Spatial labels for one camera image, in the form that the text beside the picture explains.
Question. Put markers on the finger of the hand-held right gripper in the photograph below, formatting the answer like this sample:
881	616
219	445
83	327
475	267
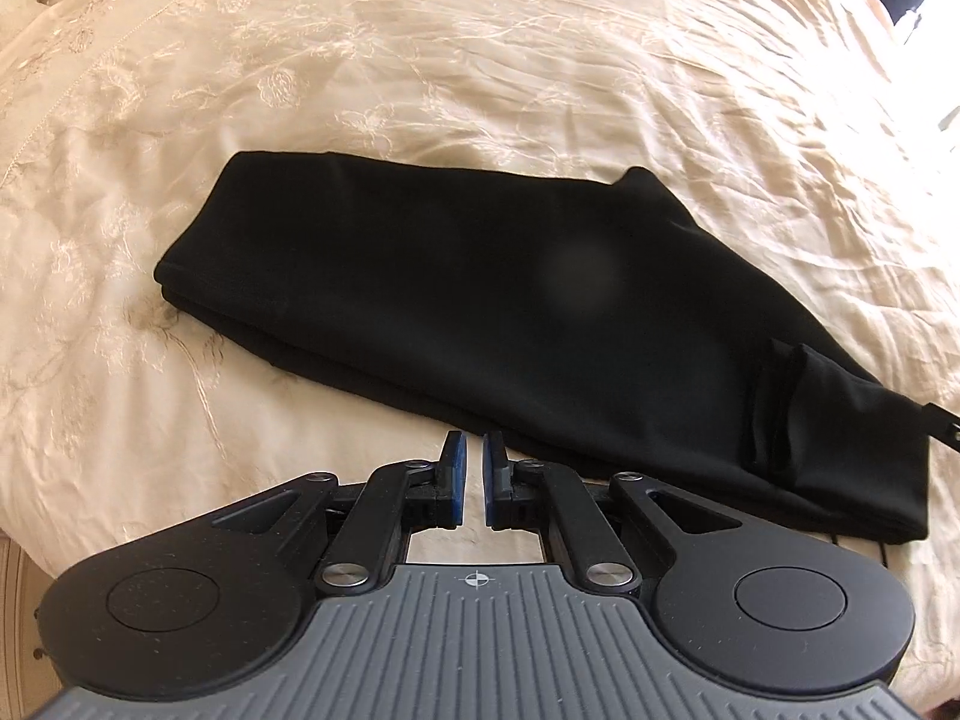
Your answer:
949	427

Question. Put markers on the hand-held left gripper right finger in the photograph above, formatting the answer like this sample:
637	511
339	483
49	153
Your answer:
491	476

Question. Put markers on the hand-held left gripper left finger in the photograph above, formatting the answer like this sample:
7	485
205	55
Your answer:
456	476

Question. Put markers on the black pants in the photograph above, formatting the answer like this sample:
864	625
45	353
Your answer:
450	300

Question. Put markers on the beige embroidered bedspread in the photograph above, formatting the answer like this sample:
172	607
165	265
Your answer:
262	90

